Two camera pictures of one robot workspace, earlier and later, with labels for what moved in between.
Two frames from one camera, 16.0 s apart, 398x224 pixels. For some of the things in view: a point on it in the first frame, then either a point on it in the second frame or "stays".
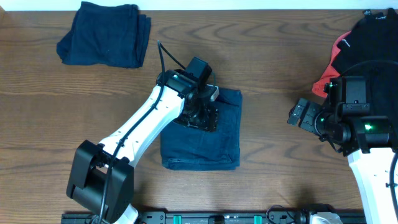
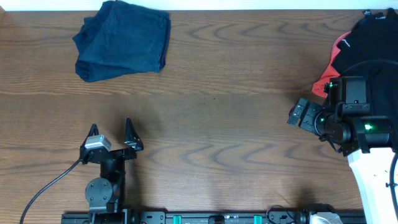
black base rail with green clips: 216,218 stays
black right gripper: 306,122 stays
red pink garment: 318,88 stays
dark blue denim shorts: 190,149 → 121,38
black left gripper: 210,122 → 132,139
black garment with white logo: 374,37 stays
